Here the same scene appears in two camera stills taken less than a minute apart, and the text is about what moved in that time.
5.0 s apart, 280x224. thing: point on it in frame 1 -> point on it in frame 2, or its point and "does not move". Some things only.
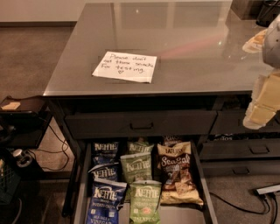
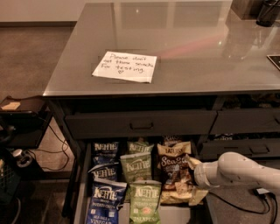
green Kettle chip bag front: (145, 199) does not move
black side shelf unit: (23, 122) does not move
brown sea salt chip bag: (174, 167) does not move
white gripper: (272, 44) -> (201, 174)
